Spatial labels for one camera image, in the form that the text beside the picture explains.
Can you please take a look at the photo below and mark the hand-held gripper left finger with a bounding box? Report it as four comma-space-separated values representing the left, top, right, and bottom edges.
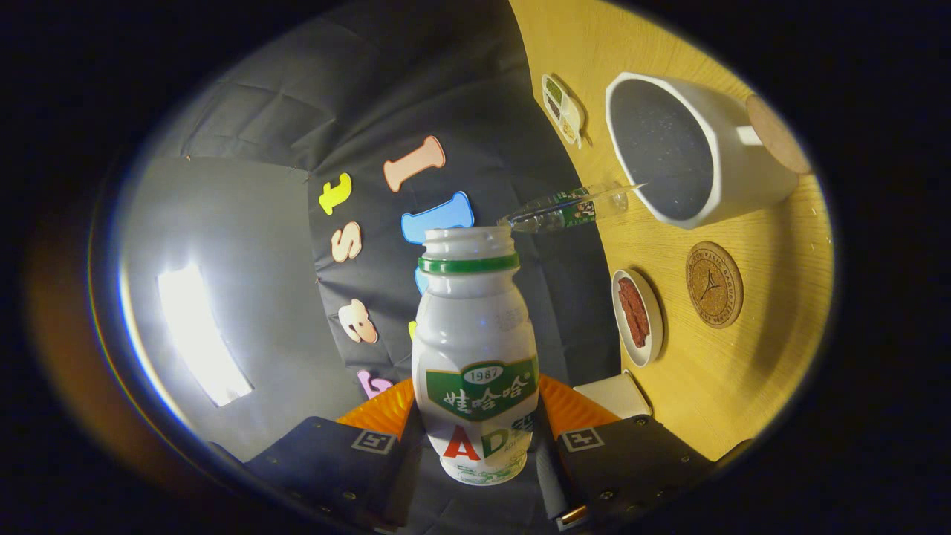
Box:
245, 377, 426, 532

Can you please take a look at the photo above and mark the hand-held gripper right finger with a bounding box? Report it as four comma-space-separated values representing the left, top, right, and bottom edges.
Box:
533, 374, 718, 531

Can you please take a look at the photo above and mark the white juice bottle green label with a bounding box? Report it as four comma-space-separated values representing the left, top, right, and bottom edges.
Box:
411, 225, 539, 487

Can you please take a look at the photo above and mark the round cork coaster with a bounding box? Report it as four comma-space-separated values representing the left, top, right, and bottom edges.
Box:
685, 241, 744, 329

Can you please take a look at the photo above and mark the white cup cork-tipped handle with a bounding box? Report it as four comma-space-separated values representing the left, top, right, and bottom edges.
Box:
605, 72, 812, 230

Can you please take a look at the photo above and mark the clear plastic water bottle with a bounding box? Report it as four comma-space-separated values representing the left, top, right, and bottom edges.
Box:
498, 182, 647, 234

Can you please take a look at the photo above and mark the cream white toaster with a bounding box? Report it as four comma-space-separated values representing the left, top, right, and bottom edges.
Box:
572, 370, 653, 421

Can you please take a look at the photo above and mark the red sausage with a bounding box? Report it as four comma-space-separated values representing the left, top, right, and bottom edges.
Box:
628, 277, 650, 339
618, 281, 642, 348

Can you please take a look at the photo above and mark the white round plate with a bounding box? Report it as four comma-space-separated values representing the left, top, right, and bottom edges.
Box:
611, 268, 664, 368

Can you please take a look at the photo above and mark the ceiling light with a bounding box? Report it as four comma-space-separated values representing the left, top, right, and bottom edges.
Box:
158, 264, 253, 408

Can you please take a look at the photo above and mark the wooden table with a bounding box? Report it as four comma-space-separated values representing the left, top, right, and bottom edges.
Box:
509, 0, 834, 461

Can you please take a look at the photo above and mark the white divided dish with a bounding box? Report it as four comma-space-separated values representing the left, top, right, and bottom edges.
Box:
542, 74, 588, 148

